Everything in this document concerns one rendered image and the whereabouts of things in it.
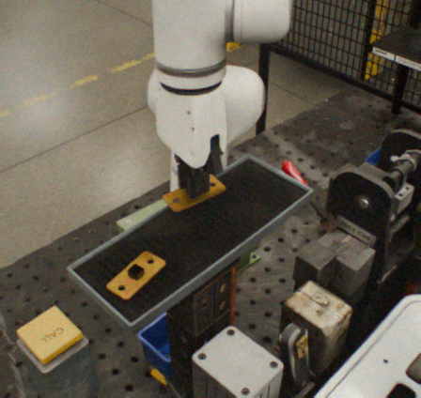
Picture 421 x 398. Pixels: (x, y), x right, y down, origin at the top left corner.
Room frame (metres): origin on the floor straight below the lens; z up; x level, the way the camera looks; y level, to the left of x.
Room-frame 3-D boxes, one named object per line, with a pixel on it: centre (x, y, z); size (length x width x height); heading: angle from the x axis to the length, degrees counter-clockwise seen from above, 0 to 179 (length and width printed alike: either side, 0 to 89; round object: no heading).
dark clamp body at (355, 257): (0.64, -0.22, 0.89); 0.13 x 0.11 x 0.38; 45
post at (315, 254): (0.60, -0.16, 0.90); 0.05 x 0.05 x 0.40; 45
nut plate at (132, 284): (0.50, 0.10, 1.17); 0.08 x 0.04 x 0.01; 145
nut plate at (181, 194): (0.61, 0.02, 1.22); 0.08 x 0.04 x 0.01; 125
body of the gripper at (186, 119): (0.60, 0.02, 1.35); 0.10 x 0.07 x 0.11; 34
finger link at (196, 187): (0.58, 0.01, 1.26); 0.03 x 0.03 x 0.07; 34
